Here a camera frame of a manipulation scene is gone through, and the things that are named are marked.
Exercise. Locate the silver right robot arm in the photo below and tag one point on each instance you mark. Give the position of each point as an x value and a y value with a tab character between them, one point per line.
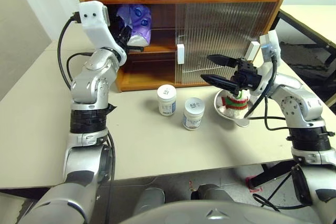
302	103

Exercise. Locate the grey rounded leg cover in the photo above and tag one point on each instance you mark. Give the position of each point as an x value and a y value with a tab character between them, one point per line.
149	200
212	192

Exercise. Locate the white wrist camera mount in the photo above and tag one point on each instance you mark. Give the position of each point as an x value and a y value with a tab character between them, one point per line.
92	24
270	40

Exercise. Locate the metal bowl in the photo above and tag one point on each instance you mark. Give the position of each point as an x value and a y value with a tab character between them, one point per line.
245	121

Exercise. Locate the grey rounded right leg cover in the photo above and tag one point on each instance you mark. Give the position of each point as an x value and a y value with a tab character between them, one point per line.
212	192

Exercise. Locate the white bottle with blue label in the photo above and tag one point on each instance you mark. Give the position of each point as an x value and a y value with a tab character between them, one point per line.
167	100
193	115

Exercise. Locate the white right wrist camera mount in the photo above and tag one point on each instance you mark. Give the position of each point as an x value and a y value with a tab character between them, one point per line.
270	40

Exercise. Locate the grey rounded left leg cover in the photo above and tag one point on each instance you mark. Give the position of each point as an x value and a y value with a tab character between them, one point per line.
149	200

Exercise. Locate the ribbed glass sliding door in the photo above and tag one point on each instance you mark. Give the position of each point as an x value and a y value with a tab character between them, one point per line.
178	22

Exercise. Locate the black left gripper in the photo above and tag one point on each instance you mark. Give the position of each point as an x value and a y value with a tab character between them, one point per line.
123	37

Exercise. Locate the plush snowman toy striped sweater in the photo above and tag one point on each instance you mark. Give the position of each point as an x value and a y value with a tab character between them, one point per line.
235	104

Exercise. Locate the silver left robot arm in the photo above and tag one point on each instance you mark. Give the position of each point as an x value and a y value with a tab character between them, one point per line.
89	82

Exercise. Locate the grey rounded robot torso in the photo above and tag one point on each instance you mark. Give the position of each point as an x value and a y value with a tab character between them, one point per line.
215	214

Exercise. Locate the black table foot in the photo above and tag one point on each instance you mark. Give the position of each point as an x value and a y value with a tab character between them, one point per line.
273	174

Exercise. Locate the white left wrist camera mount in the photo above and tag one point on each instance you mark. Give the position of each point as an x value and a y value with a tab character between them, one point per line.
92	24

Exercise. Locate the beige table with black frame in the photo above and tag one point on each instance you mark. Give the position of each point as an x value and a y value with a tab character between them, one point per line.
309	11

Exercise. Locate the red floor tape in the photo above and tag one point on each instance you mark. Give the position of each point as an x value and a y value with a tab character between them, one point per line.
253	188

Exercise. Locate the ribbed glass door with crack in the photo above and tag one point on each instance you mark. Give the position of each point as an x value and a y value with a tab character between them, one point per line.
270	24

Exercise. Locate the wooden cabinet shelf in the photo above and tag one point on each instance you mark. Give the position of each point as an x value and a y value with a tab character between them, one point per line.
157	49

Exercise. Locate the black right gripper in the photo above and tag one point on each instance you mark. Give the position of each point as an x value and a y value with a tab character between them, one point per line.
248	77

